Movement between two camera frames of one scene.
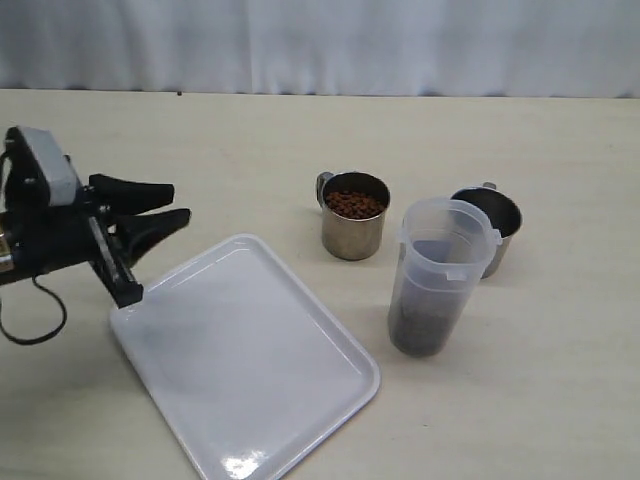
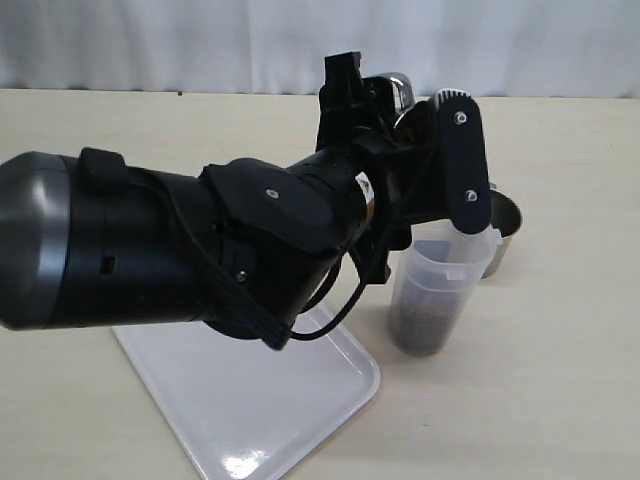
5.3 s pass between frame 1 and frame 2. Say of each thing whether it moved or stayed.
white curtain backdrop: stayed
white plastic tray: stayed
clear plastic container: stayed
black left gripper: moved
